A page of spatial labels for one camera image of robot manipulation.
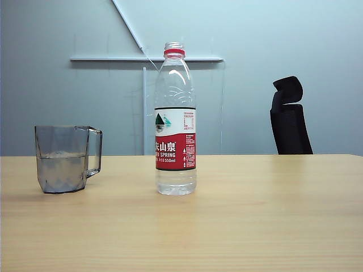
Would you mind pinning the clear red-label water bottle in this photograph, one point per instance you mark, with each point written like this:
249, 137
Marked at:
175, 158

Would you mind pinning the grey transparent faceted mug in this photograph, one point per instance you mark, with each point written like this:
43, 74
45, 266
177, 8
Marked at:
62, 170

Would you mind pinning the black office chair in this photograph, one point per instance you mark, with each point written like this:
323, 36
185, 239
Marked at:
292, 133

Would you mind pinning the white vertical wall conduit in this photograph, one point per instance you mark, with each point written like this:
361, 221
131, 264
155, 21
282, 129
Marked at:
144, 113

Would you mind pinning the white horizontal wall trunking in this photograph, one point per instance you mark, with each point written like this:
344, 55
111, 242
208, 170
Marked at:
113, 58

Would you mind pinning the white diagonal wall trunking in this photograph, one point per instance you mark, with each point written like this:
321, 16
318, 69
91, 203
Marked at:
127, 22

